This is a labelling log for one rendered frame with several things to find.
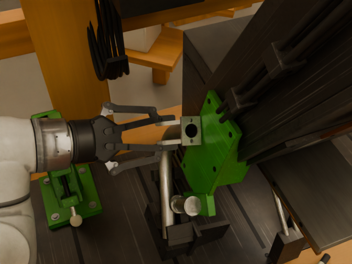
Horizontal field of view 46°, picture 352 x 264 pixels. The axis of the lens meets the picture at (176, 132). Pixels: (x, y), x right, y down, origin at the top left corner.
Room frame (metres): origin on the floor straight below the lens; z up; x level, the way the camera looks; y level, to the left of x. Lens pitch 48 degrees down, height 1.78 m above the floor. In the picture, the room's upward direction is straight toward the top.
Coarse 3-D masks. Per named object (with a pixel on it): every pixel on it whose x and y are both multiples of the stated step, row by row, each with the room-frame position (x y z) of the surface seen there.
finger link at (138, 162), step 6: (150, 156) 0.48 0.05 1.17; (156, 156) 0.47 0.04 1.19; (120, 162) 0.45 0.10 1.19; (126, 162) 0.45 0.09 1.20; (132, 162) 0.45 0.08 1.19; (138, 162) 0.45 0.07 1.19; (144, 162) 0.46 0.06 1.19; (150, 162) 0.46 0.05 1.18; (114, 168) 0.43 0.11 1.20; (120, 168) 0.44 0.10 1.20; (126, 168) 0.44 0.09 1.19; (114, 174) 0.43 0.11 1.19
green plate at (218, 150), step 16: (208, 96) 0.55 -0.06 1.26; (208, 112) 0.53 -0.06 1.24; (224, 112) 0.50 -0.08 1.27; (208, 128) 0.51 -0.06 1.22; (224, 128) 0.48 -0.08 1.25; (208, 144) 0.49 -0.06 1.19; (224, 144) 0.46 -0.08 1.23; (192, 160) 0.51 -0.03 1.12; (208, 160) 0.47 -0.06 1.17; (224, 160) 0.44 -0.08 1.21; (192, 176) 0.49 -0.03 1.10; (208, 176) 0.46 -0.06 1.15; (224, 176) 0.46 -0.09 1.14; (240, 176) 0.47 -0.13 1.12; (208, 192) 0.44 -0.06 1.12
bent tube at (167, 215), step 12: (180, 120) 0.53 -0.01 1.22; (192, 120) 0.54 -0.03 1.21; (168, 132) 0.56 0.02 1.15; (180, 132) 0.52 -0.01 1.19; (192, 132) 0.53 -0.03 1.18; (192, 144) 0.50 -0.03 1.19; (168, 156) 0.56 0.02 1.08; (168, 168) 0.54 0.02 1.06; (168, 180) 0.52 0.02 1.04; (168, 192) 0.50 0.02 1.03; (168, 204) 0.48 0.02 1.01; (168, 216) 0.45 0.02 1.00
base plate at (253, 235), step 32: (32, 192) 0.58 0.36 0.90; (128, 192) 0.58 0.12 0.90; (224, 192) 0.58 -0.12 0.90; (256, 192) 0.58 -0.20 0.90; (96, 224) 0.49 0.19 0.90; (128, 224) 0.49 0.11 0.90; (256, 224) 0.49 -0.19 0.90; (64, 256) 0.41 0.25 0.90; (96, 256) 0.41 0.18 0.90; (128, 256) 0.41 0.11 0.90; (192, 256) 0.41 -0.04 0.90; (224, 256) 0.41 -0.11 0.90; (256, 256) 0.41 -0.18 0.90
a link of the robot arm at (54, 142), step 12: (36, 120) 0.45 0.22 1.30; (48, 120) 0.46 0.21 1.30; (60, 120) 0.46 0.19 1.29; (36, 132) 0.43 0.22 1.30; (48, 132) 0.43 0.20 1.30; (60, 132) 0.44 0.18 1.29; (36, 144) 0.41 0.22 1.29; (48, 144) 0.41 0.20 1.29; (60, 144) 0.42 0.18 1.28; (72, 144) 0.43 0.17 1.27; (48, 156) 0.40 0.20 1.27; (60, 156) 0.41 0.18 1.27; (72, 156) 0.42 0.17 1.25; (48, 168) 0.40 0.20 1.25; (60, 168) 0.41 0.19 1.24
